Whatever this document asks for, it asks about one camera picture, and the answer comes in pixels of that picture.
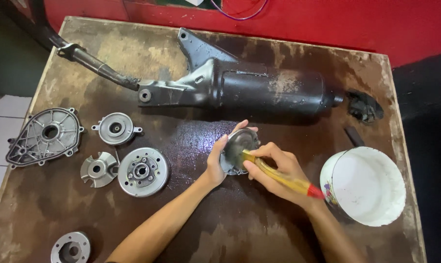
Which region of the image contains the small dark flat bar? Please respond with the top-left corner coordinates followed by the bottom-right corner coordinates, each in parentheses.
top-left (344, 125), bottom-right (366, 148)

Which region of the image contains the person's left hand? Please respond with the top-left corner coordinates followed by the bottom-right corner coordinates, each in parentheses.
top-left (205, 119), bottom-right (259, 189)

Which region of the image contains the round metal flange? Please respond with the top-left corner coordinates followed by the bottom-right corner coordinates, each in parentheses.
top-left (50, 231), bottom-right (91, 263)

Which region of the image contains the person's right hand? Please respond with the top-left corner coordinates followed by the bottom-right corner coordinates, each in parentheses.
top-left (243, 142), bottom-right (316, 209)

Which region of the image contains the white enamel bowl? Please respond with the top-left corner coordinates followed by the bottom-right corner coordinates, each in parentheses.
top-left (320, 146), bottom-right (407, 227)

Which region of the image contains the metal fan impeller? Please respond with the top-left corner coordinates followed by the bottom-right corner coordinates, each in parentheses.
top-left (80, 151), bottom-right (119, 188)

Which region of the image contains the round metal flywheel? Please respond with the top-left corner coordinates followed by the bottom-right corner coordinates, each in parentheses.
top-left (117, 147), bottom-right (171, 198)

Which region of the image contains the yellow paintbrush with red tip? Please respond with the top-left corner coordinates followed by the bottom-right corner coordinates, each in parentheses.
top-left (226, 144), bottom-right (326, 200)

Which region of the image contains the black greasy rag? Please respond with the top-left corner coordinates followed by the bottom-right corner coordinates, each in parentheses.
top-left (345, 89), bottom-right (385, 123)

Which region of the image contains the small round metal cover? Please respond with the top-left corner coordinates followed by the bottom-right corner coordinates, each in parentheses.
top-left (91, 112), bottom-right (143, 146)

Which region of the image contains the black motorcycle exhaust muffler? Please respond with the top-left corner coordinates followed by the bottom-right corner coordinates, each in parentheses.
top-left (30, 0), bottom-right (347, 117)

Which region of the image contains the round metal engine part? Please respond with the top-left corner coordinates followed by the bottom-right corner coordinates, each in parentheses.
top-left (220, 128), bottom-right (261, 176)

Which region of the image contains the triangular metal engine cover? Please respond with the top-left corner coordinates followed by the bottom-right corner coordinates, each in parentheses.
top-left (6, 107), bottom-right (85, 169)

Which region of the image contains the purple cable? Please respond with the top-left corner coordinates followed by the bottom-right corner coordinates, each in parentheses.
top-left (210, 0), bottom-right (269, 21)

